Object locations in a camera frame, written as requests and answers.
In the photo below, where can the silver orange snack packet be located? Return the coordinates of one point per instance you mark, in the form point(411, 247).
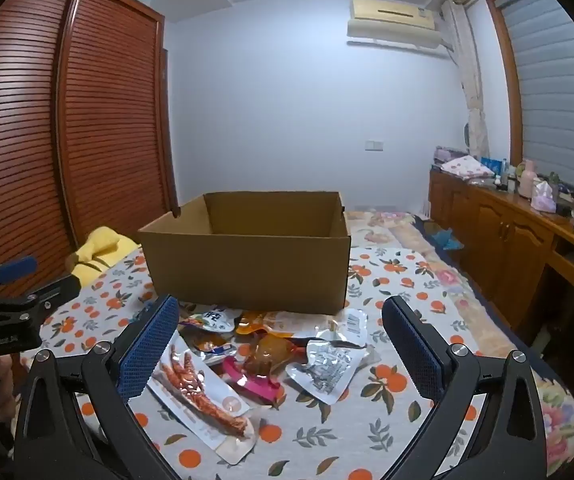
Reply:
point(209, 346)

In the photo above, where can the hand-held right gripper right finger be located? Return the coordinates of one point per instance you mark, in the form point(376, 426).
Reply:
point(414, 355)

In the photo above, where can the wall air conditioner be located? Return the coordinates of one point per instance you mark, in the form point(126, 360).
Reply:
point(392, 25)

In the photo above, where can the clear chicken feet packet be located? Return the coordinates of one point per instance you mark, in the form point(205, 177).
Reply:
point(202, 390)

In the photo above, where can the white fan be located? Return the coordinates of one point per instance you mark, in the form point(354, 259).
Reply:
point(467, 137)

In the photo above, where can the pale floral curtain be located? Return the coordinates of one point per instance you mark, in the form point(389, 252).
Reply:
point(469, 85)

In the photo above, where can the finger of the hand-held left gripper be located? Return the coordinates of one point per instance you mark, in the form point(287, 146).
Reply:
point(14, 265)
point(52, 290)

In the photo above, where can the pink thermos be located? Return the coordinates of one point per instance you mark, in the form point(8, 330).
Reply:
point(527, 180)

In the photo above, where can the wooden slatted wardrobe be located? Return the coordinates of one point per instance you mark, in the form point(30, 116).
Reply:
point(92, 110)

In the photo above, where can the white purple snack packet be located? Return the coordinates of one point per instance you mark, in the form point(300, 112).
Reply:
point(212, 317)

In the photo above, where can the folded floral cloth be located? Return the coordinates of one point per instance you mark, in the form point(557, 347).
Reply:
point(467, 166)

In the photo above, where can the white wall socket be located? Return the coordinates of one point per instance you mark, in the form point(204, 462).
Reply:
point(374, 145)

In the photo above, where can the brown clear snack packet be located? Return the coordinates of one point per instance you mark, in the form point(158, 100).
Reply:
point(269, 355)

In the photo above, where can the wooden window frame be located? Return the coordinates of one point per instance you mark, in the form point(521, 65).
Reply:
point(504, 85)

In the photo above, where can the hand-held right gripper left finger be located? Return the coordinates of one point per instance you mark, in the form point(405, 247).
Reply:
point(149, 350)

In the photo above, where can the silver barcode snack packet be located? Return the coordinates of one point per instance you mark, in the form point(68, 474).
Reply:
point(352, 325)

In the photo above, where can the brown cardboard box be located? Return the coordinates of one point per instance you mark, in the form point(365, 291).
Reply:
point(242, 270)

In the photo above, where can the pink snack packet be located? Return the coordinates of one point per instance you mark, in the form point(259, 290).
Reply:
point(257, 387)

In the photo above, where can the grey window blind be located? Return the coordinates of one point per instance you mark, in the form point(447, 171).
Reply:
point(557, 110)

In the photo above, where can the silver printed snack packet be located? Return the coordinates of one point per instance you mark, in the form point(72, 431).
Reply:
point(327, 370)

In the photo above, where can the orange fruit print bed sheet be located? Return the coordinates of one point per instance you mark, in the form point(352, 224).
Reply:
point(317, 425)

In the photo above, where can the teal cloth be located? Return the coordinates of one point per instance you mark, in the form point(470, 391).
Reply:
point(444, 240)

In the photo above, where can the wooden sideboard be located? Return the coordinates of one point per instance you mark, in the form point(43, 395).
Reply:
point(497, 230)

